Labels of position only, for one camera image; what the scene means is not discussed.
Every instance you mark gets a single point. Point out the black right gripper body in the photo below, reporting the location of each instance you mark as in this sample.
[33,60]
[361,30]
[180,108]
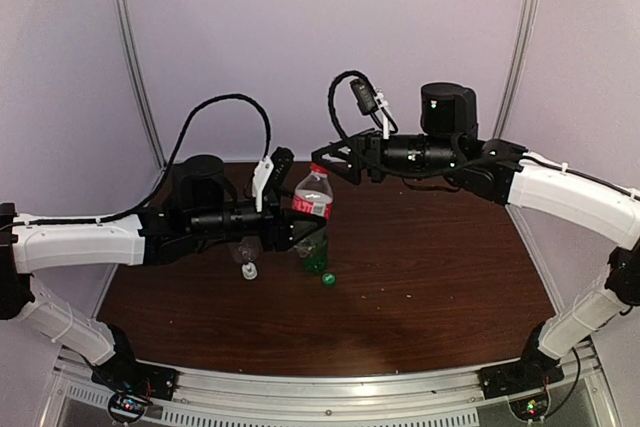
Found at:
[376,166]

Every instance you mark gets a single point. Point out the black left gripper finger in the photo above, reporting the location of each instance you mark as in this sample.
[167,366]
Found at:
[284,194]
[304,234]

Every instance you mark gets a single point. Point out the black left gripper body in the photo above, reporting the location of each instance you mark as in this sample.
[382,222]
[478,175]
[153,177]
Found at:
[270,233]

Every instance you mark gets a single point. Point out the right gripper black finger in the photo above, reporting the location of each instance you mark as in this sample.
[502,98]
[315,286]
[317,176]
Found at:
[355,143]
[340,161]

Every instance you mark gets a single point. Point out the green plastic bottle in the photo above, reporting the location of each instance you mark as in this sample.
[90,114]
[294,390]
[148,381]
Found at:
[315,259]

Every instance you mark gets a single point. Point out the clear bottle red cap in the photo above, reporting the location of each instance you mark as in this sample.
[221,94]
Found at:
[314,194]

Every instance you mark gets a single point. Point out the clear plastic bottle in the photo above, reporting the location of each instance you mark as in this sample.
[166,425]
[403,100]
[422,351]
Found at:
[244,252]

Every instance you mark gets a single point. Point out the white flip bottle cap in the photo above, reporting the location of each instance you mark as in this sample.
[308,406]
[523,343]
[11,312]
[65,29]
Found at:
[249,271]

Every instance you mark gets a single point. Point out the green bottle cap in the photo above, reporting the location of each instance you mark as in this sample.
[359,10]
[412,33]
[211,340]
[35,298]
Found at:
[328,280]

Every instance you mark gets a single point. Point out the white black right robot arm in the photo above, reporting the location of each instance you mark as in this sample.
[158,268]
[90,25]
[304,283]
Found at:
[506,174]

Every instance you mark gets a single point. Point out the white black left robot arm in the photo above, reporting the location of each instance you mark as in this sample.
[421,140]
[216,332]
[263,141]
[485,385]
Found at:
[202,207]

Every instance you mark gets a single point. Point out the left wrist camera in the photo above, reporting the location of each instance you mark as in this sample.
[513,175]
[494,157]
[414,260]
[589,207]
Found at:
[269,174]

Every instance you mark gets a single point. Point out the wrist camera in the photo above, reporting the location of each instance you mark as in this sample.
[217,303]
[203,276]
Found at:
[269,174]
[373,104]

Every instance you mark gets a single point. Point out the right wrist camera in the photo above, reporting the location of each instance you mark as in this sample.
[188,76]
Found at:
[373,104]

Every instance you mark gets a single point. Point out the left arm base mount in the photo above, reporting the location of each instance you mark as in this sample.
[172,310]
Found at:
[134,384]

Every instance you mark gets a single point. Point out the aluminium corner post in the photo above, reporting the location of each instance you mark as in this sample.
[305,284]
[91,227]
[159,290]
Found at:
[524,32]

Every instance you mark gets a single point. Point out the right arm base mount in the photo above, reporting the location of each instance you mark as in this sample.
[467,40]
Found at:
[525,381]

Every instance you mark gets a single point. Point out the left aluminium frame post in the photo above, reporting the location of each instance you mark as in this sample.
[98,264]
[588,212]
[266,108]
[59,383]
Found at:
[137,82]

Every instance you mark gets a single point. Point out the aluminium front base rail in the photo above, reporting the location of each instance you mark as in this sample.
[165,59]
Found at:
[450,397]

